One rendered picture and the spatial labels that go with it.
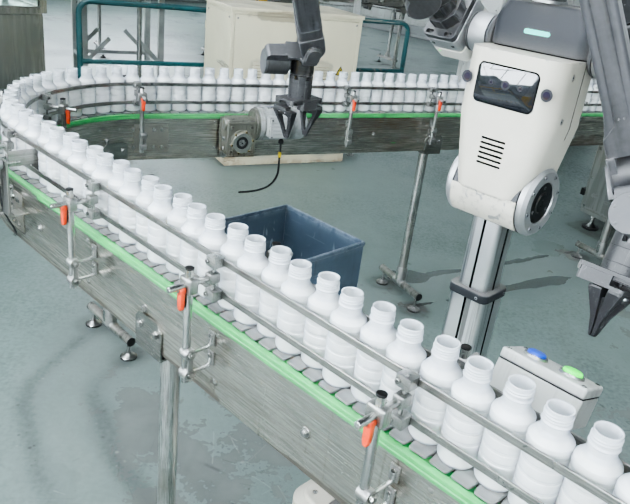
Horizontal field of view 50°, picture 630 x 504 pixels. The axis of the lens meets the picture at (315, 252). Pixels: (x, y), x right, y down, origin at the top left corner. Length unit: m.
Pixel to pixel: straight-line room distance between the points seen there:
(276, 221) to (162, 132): 0.87
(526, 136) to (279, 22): 3.94
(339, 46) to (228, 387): 4.44
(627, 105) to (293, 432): 0.73
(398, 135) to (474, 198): 1.64
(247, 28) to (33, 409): 3.33
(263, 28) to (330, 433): 4.34
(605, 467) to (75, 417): 2.08
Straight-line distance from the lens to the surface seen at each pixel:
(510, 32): 1.60
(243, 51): 5.22
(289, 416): 1.20
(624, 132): 1.05
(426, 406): 1.02
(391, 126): 3.15
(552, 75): 1.47
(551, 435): 0.92
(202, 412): 2.67
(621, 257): 1.06
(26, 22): 6.41
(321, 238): 1.92
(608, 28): 1.02
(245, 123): 2.69
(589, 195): 5.21
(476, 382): 0.95
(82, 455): 2.52
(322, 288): 1.10
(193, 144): 2.77
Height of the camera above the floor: 1.65
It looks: 24 degrees down
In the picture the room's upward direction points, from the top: 7 degrees clockwise
